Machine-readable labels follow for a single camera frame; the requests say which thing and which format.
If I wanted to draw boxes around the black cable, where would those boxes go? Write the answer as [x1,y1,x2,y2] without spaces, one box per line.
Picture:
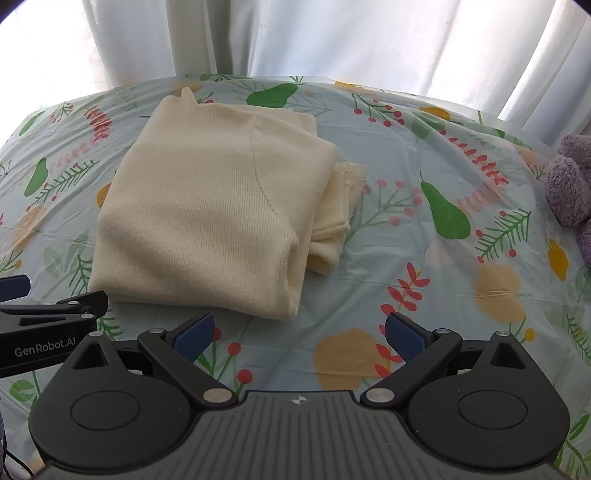
[0,411,35,477]

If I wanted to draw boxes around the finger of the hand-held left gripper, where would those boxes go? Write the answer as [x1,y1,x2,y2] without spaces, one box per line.
[0,291,110,329]
[0,274,31,300]

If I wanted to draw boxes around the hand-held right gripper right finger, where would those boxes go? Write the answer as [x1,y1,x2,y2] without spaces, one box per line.
[359,312,528,408]

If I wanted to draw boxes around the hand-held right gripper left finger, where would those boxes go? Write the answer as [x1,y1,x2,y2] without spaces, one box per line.
[68,312,237,408]

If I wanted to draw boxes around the floral printed bedsheet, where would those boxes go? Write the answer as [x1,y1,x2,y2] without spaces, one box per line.
[0,74,591,480]

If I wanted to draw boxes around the white curtain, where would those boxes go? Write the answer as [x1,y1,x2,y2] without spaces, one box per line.
[0,0,591,154]

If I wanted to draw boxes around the cream knit sweater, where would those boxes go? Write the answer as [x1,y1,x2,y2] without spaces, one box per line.
[88,87,368,323]

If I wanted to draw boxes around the purple plush toy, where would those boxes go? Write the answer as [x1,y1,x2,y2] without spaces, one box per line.
[545,134,591,267]

